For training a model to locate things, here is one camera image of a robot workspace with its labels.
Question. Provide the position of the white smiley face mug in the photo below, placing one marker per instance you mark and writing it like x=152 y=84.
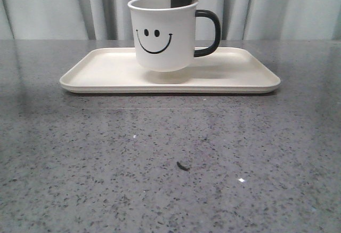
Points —
x=164 y=36

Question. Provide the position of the cream rectangular tray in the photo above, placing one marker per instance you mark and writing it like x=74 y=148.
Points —
x=115 y=70

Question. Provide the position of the pale grey curtain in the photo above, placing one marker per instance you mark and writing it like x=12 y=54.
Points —
x=110 y=19

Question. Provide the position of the small black debris piece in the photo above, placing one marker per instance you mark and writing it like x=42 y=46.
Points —
x=180 y=166

